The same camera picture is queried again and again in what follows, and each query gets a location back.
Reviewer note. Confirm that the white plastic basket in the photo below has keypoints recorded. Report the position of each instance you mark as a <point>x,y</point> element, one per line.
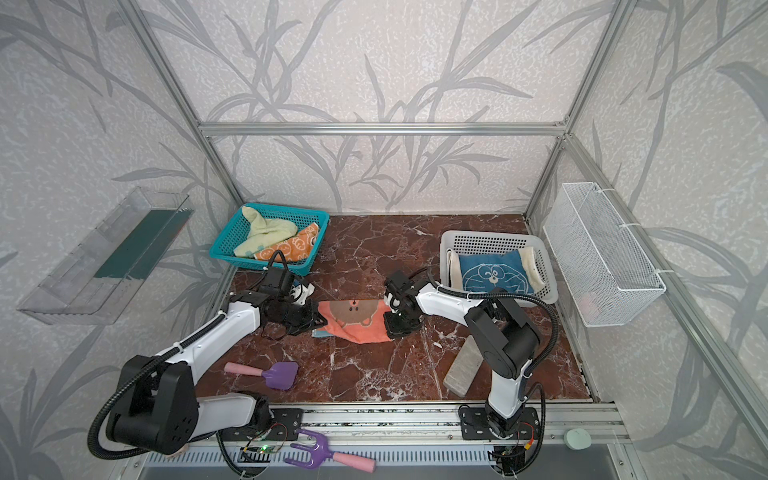
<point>473,242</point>

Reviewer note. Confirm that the aluminium frame profile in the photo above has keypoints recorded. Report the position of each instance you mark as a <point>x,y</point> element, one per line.
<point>742,392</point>

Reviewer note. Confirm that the light green cloth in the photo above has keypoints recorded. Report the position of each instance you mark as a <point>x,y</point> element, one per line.
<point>263,232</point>

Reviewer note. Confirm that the blue cream Doraemon towel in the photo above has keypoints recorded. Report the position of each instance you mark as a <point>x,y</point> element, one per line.
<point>514,272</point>

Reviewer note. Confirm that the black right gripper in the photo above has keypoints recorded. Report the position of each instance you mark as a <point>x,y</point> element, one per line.
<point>401,316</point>

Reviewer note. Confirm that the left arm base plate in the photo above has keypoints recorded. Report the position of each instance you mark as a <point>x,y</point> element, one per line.
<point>260,445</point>

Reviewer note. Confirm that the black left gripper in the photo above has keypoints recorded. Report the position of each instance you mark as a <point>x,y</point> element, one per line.
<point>303,321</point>

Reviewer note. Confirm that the orange patterned towel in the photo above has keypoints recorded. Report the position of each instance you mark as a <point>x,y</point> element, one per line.
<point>295,249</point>

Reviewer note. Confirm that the white wire mesh basket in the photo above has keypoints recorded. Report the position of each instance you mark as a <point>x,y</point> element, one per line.
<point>609,276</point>

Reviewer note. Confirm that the grey stone block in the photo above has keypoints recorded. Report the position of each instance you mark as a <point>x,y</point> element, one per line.
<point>464,368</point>

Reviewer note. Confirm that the teal plastic basket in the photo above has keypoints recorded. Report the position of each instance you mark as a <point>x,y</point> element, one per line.
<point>237,229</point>

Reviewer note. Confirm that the clear plastic wall shelf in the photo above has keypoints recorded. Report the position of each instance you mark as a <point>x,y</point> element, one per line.
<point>95,282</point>

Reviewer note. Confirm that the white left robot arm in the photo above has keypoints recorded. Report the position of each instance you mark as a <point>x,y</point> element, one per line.
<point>155,406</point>

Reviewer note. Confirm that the purple toy shovel pink handle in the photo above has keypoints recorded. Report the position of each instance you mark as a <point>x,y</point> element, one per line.
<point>280,376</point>

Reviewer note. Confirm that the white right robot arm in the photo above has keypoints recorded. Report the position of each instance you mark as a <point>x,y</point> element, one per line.
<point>507,339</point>

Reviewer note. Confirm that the mint green round object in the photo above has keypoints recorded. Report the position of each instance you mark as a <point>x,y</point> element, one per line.
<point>577,439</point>

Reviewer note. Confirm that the purple toy rake pink handle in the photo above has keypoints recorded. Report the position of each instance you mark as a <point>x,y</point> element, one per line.
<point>320,451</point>

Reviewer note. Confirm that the coral brown bear towel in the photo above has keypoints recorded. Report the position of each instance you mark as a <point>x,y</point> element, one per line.
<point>357,321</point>

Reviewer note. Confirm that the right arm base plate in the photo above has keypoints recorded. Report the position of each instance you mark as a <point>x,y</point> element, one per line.
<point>482,423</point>

